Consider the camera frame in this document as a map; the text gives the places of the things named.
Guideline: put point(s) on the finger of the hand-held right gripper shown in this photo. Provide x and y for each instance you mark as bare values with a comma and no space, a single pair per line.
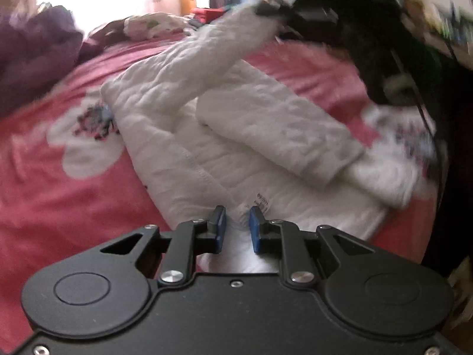
275,7

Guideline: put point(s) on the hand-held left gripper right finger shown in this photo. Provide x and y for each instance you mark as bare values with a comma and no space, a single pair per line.
255,229

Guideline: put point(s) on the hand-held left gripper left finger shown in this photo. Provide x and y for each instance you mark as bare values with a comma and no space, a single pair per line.
221,227

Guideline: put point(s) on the white quilted baby garment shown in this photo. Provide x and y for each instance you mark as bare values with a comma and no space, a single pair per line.
244,129

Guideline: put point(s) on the red and green knit garment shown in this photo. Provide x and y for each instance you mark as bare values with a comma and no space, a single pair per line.
205,14

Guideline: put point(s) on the white clothing with green print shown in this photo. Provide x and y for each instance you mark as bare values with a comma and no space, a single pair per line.
155,26

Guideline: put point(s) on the pink floral blanket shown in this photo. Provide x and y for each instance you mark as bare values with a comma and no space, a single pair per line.
74,192

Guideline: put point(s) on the mauve cloth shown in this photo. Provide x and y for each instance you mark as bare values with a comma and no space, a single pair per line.
107,33

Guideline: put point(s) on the person's dark clothing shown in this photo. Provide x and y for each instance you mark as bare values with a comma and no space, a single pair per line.
456,155

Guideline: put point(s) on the purple duvet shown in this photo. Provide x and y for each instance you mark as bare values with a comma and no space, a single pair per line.
33,59

